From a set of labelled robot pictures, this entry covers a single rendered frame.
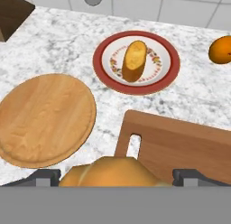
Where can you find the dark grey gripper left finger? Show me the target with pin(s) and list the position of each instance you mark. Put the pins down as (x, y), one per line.
(48, 177)

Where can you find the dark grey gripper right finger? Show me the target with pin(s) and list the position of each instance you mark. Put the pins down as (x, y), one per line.
(184, 177)

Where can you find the rectangular wooden cutting board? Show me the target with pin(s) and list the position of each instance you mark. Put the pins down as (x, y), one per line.
(180, 144)

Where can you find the round wooden board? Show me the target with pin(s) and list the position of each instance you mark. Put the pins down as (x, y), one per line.
(43, 120)

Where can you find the golden croissant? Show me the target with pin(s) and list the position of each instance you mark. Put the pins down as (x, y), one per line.
(112, 172)

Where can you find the red rimmed floral plate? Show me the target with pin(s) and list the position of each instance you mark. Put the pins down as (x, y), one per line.
(103, 65)

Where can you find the golden bread roll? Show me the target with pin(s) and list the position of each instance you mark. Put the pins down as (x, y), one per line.
(134, 61)

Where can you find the orange fruit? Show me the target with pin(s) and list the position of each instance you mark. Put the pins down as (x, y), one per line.
(221, 50)

